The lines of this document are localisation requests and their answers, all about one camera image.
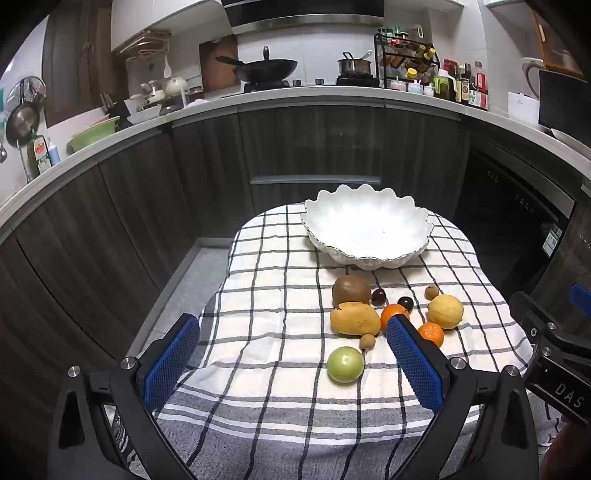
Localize brown cutting board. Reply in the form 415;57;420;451
199;36;241;93

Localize white checked cloth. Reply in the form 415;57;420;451
124;203;555;480

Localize white electric kettle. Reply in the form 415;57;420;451
522;56;546;100

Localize red seasoning bottle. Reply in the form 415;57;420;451
471;61;489;110

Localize black countertop appliance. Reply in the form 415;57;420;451
538;69;591;139

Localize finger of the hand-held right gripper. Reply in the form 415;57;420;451
510;291;556;350
570;283;591;320

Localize dish rack with dishes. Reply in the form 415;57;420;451
99;76;206;126

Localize green round fruit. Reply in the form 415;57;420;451
327;346;365;384

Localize dark soy sauce bottle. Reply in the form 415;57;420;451
456;65;472;106

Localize stainless steel saucepan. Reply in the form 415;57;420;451
337;50;374;77

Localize yellow mango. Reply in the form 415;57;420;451
329;302;382;336

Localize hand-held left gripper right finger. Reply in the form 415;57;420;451
385;315;541;480

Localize dark wood base cabinets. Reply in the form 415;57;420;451
0;99;472;462

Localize black gas stove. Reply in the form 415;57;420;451
222;76;384;95

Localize green oil bottle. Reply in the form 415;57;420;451
434;69;458;102

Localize black spice rack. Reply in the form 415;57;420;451
376;28;439;90

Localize orange tangerine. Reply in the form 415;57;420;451
418;322;445;349
380;304;411;333

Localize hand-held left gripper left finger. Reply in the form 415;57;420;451
48;313;201;480

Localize white plate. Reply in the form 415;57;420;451
549;128;591;149

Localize white paper box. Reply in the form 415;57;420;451
507;91;540;127

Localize hanging metal pan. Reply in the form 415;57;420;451
6;76;47;144

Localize brown kiwi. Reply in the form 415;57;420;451
331;274;372;308

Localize white scalloped ceramic bowl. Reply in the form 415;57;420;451
300;184;435;271

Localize green dish soap bottle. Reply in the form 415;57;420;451
28;134;52;175

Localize person's right forearm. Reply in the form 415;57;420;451
538;413;591;480

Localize green plastic basin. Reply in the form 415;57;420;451
67;115;122;154

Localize yellow lemon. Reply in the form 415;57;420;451
427;294;464;330

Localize black range hood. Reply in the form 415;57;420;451
221;0;386;35

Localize black wok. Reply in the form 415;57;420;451
215;46;298;84

